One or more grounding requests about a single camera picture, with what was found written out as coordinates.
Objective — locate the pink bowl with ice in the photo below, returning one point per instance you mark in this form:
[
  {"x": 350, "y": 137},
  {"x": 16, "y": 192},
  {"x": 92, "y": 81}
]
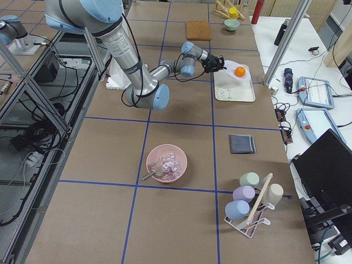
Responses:
[{"x": 173, "y": 159}]

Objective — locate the small metal cup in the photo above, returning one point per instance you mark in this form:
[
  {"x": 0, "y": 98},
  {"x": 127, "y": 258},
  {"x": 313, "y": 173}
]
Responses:
[{"x": 273, "y": 90}]

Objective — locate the folded dark blue umbrella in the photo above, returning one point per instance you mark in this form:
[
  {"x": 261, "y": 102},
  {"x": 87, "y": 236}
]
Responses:
[{"x": 288, "y": 80}]

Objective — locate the lower teach pendant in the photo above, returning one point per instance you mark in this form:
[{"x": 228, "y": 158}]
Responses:
[{"x": 315, "y": 122}]

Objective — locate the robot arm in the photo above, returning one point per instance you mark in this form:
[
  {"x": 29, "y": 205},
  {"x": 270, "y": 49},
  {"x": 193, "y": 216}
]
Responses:
[
  {"x": 103, "y": 20},
  {"x": 12, "y": 29}
]

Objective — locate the grey folded cloth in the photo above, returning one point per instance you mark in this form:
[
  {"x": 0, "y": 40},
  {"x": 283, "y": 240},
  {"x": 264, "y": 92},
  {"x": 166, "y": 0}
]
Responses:
[{"x": 242, "y": 144}]

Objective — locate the white bear tray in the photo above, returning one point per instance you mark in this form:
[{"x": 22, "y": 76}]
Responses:
[{"x": 233, "y": 88}]

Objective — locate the purple pastel cup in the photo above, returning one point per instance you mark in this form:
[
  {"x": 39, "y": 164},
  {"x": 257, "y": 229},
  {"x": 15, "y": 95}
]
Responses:
[{"x": 245, "y": 193}]

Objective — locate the red bottle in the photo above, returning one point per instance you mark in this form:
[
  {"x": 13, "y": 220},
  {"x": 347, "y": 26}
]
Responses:
[{"x": 257, "y": 11}]

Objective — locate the aluminium frame post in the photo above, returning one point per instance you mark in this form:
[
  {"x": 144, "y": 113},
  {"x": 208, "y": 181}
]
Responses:
[{"x": 286, "y": 40}]

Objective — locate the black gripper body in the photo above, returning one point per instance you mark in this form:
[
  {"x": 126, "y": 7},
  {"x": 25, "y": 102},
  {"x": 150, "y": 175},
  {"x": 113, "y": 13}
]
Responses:
[{"x": 210, "y": 62}]

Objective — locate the green pastel cup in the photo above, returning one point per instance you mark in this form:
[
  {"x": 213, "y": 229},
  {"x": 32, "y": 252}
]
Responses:
[{"x": 249, "y": 179}]

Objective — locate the white wire cup rack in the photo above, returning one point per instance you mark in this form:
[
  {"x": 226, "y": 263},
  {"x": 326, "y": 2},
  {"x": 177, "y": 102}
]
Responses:
[{"x": 248, "y": 228}]

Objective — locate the orange mandarin fruit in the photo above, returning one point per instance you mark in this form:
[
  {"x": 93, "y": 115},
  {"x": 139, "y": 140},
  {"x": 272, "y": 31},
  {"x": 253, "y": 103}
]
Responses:
[{"x": 239, "y": 71}]

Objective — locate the mint green bowl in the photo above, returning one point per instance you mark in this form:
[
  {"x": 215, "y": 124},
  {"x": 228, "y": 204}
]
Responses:
[{"x": 231, "y": 24}]

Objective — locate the beige pastel cup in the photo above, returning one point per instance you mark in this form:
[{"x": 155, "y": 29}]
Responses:
[{"x": 273, "y": 194}]

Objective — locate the brown wooden tray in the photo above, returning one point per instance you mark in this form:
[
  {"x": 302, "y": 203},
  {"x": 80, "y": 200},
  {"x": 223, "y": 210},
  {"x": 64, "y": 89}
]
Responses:
[{"x": 198, "y": 31}]

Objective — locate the black power strip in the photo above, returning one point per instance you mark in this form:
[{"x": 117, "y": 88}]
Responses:
[{"x": 284, "y": 126}]

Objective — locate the wooden rack handle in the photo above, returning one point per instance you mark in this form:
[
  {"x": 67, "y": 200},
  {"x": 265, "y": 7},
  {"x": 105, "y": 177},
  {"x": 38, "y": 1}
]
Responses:
[{"x": 259, "y": 198}]

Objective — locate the yellow plastic cup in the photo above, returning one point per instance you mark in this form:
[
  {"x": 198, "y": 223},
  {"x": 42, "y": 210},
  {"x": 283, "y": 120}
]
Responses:
[{"x": 233, "y": 12}]

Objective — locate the light wooden rack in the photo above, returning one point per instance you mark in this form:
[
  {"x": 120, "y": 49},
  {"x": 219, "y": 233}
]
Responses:
[{"x": 221, "y": 8}]

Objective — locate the teach pendant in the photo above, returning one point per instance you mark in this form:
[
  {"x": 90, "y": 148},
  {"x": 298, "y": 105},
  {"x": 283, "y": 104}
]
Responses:
[
  {"x": 315, "y": 122},
  {"x": 315, "y": 92}
]

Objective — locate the upper teach pendant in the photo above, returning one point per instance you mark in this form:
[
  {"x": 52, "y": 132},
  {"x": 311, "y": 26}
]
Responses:
[{"x": 315, "y": 92}]

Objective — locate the white round plate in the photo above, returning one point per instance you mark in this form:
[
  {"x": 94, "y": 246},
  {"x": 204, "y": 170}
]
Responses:
[{"x": 231, "y": 65}]

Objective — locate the black bottle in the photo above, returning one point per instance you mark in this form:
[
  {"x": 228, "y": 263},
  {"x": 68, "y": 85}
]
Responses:
[{"x": 281, "y": 32}]

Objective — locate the black monitor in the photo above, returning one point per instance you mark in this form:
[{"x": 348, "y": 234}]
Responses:
[{"x": 325, "y": 169}]

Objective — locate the blue pastel cup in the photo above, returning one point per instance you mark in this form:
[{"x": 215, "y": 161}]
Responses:
[{"x": 236, "y": 210}]

